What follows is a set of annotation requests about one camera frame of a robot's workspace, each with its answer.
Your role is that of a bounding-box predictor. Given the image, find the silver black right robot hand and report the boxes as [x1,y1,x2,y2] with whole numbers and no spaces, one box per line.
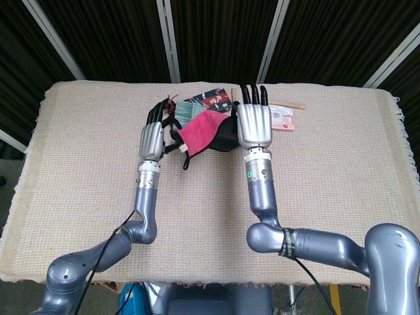
[229,83,274,149]

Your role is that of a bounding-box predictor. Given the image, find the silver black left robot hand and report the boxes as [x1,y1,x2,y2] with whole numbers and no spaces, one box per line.
[138,97,180,162]

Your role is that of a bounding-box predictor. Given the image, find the pink cloth black trim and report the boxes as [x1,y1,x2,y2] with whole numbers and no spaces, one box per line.
[169,110,240,171]

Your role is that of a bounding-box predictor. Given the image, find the pink wet wipes pack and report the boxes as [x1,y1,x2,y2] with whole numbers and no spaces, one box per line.
[269,105,295,132]

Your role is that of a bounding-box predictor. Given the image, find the dark red berry bunch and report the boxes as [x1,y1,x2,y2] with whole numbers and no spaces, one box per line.
[161,94,180,116]

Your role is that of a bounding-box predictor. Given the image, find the thin wooden stick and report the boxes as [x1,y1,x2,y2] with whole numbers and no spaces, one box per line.
[268,100,307,110]

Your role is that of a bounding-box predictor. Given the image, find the teal plastic hand brush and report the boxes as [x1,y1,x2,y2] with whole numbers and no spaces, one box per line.
[173,100,206,124]

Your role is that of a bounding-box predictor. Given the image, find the dark printed card box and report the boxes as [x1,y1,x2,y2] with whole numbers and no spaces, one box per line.
[183,87,234,114]

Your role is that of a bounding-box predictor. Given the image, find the beige woven tablecloth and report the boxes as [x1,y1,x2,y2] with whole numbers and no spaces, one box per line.
[0,80,420,296]

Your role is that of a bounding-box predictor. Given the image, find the blue plastic base cover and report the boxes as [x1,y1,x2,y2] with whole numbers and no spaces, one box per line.
[118,282,148,315]

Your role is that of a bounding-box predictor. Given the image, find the dark grey robot torso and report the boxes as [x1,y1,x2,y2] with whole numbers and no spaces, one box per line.
[144,283,275,315]

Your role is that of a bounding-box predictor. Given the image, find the yellow upright bar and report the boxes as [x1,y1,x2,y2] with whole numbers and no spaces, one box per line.
[329,283,339,315]

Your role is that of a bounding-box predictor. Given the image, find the white partition post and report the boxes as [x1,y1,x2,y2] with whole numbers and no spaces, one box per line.
[0,129,28,154]
[22,0,87,81]
[362,24,420,89]
[255,0,291,83]
[156,0,182,83]

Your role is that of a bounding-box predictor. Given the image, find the black velcro strap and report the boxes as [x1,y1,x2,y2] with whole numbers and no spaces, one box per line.
[278,226,298,260]

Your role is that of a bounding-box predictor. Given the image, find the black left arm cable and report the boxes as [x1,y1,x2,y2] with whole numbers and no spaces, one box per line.
[76,211,136,315]

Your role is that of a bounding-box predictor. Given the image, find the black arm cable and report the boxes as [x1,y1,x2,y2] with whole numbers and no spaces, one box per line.
[76,211,136,315]
[293,255,339,315]

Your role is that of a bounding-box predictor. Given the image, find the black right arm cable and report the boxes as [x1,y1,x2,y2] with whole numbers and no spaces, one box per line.
[293,255,339,315]

